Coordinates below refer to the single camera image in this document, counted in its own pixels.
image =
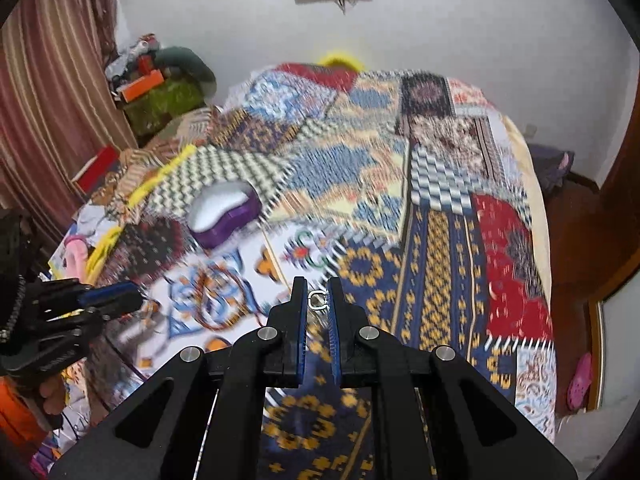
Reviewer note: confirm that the striped orange cloth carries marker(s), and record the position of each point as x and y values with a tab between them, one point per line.
187	127

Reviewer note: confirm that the wooden door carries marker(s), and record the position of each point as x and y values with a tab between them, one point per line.
620	175

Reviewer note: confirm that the white sliding wardrobe door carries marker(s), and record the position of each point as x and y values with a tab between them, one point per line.
617	350

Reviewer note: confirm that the pink cloth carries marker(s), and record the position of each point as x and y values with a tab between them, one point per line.
77	255

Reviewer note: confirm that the person's left forearm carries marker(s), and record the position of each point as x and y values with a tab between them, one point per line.
20	410

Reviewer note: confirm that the green patterned bag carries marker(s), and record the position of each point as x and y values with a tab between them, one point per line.
162	102

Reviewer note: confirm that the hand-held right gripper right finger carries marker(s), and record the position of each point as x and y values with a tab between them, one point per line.
334	332

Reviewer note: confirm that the striped brown curtain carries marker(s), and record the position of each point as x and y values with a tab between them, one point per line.
55	85

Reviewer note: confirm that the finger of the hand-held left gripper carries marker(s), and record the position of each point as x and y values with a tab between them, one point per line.
55	345
110	296

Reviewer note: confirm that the patchwork printed blanket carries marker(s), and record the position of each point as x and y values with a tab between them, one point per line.
390	200

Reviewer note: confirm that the dark bag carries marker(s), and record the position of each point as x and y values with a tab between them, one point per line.
550	167

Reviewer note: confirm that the purple heart-shaped jewelry box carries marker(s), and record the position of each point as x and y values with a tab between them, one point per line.
225	212

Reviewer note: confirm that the person's left hand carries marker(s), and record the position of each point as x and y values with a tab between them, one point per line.
52	400

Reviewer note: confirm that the yellow cloth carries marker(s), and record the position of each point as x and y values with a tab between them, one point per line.
150	182

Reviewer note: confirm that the orange box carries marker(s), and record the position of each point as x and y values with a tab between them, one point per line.
142	85

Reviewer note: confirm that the pink slipper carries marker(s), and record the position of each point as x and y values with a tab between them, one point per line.
580	380

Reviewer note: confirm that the yellow plastic object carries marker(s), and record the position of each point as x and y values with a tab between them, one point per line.
341	57

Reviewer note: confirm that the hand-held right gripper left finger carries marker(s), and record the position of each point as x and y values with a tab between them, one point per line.
300	332

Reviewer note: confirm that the red box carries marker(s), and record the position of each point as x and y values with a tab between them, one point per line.
96	164

